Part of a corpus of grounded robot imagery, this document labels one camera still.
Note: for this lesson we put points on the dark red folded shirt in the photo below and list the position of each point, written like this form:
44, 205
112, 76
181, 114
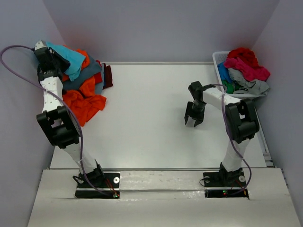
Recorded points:
103, 79

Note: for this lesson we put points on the green garment in basket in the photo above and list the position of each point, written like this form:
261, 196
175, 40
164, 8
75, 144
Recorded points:
234, 88

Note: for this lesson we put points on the blue t shirt in basket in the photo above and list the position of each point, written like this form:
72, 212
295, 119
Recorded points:
224, 73

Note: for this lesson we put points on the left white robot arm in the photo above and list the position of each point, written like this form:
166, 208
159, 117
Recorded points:
57, 120

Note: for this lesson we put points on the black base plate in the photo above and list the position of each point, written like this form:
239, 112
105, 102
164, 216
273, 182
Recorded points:
215, 187
106, 189

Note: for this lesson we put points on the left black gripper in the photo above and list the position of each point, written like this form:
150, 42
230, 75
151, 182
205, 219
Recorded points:
66, 64

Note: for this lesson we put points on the teal t shirt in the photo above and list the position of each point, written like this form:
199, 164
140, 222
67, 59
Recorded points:
75, 59

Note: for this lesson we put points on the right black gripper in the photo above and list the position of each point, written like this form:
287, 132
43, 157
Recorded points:
199, 117

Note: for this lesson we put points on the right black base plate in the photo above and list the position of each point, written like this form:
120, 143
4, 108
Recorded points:
215, 187

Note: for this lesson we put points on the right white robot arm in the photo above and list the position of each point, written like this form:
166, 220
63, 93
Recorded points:
241, 123

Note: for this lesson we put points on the grey t shirt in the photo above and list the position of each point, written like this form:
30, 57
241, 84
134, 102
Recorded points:
255, 87

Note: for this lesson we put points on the magenta t shirt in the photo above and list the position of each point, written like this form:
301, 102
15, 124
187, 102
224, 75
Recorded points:
249, 73

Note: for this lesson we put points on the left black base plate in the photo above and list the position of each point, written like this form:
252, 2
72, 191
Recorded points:
106, 189

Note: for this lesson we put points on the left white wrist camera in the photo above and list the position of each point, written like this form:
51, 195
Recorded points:
40, 44

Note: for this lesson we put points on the white plastic laundry basket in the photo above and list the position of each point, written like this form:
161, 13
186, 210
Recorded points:
221, 56

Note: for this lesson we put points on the orange t shirt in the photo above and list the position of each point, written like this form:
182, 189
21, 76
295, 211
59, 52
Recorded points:
84, 102

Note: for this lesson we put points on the red t shirt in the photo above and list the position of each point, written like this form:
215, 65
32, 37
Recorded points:
246, 55

